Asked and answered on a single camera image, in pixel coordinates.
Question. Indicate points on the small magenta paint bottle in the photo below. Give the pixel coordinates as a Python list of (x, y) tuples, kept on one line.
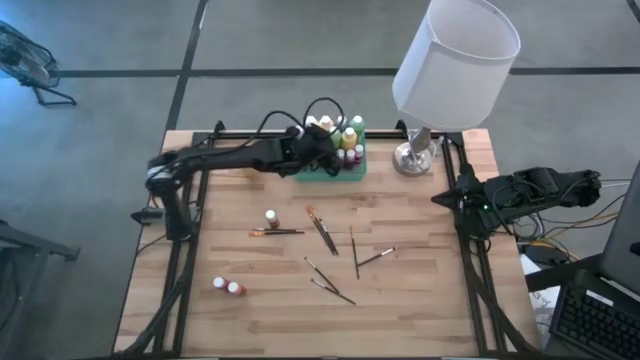
[(350, 157)]

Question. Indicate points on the black computer keyboard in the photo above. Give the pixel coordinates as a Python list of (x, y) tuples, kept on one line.
[(595, 320)]

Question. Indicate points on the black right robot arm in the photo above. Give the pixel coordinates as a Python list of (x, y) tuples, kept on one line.
[(550, 187)]

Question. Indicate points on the green translucent plastic tray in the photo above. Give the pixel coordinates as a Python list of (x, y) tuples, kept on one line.
[(350, 175)]

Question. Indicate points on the large green paint bottle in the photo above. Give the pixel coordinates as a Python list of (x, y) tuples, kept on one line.
[(336, 137), (357, 127)]

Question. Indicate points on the black monitor stand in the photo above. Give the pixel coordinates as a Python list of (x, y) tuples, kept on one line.
[(560, 276)]

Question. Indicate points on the black paintbrush orange bristles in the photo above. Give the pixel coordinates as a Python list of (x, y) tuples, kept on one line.
[(280, 233), (320, 227), (355, 259)]

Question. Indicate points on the small purple paint bottle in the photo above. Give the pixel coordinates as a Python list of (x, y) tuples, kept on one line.
[(340, 155)]

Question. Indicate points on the large yellow paint bottle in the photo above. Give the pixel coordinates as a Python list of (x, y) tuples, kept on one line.
[(349, 137)]

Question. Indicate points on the grey computer monitor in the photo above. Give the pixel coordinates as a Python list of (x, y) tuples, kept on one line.
[(625, 240)]

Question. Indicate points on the large dark paint bottle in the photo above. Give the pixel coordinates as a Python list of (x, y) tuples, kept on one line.
[(342, 121)]

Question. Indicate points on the black paintbrush silver ferrule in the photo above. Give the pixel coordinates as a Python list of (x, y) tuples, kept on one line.
[(377, 257), (329, 237), (322, 275), (333, 291), (280, 230)]

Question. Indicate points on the large orange paint bottle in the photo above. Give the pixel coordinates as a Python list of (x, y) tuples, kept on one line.
[(326, 121)]

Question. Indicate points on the silver table lamp white shade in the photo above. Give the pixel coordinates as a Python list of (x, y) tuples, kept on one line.
[(450, 75)]

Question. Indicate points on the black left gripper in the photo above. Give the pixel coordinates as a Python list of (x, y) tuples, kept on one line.
[(305, 150)]

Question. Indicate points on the small red paint bottle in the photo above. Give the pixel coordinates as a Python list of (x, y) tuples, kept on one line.
[(219, 283), (235, 288)]

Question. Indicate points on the small pink paint bottle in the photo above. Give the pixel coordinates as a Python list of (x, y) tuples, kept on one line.
[(358, 152)]

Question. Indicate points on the black power adapter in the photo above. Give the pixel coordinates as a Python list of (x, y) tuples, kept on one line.
[(547, 256)]

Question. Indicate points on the large white paint bottle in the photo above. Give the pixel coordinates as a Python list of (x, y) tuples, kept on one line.
[(311, 120)]

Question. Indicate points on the black floor fan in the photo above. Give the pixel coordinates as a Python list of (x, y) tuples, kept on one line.
[(25, 62)]

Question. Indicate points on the white paper sheet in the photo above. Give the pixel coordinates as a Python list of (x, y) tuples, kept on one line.
[(542, 305)]

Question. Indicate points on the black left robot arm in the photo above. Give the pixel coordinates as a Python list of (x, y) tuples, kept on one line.
[(225, 156)]

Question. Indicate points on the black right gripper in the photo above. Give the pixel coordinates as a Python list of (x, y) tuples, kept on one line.
[(475, 200)]

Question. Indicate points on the orange plastic cup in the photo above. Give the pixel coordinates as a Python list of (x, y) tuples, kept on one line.
[(251, 174)]

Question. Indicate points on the black side table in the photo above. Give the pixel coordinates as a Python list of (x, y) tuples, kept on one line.
[(45, 246)]

